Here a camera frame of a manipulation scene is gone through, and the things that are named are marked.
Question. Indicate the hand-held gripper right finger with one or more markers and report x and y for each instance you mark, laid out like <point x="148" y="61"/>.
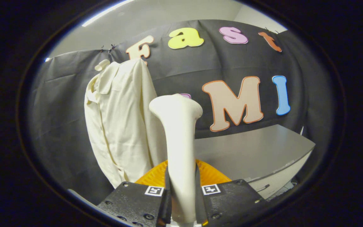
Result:
<point x="228" y="201"/>

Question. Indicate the cream clothes hanger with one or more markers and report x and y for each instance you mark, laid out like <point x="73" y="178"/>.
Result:
<point x="102" y="65"/>

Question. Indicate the cream button-up shirt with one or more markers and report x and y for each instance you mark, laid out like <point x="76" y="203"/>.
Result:
<point x="121" y="126"/>

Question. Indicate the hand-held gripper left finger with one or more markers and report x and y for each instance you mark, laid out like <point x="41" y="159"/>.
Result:
<point x="131" y="205"/>

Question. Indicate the grey cabinet with drawer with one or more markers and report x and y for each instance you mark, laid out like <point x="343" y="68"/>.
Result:
<point x="257" y="151"/>

